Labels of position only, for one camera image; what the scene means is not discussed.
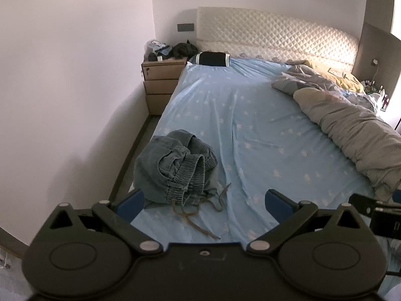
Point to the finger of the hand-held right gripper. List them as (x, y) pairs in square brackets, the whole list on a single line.
[(360, 202)]

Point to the grey duvet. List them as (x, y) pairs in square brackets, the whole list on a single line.
[(351, 122)]

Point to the grey wall switch panel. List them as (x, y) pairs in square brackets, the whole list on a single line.
[(185, 27)]

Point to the clear plastic bag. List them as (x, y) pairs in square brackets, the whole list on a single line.
[(156, 46)]

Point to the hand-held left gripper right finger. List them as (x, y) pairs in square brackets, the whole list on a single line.
[(277, 205)]

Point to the bed with light blue sheet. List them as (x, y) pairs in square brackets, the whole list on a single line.
[(250, 116)]

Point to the grey headboard side panel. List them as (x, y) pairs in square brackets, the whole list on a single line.
[(376, 47)]

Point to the white wall plug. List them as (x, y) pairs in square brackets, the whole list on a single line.
[(374, 61)]

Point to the white quilted headboard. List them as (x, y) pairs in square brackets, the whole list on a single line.
[(275, 34)]

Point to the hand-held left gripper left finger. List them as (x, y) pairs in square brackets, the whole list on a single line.
[(130, 205)]

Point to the cluster of small bottles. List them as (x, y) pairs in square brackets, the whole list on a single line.
[(377, 92)]

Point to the wooden nightstand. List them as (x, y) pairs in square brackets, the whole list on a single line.
[(159, 84)]

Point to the yellow pillow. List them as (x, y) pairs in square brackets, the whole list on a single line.
[(341, 76)]

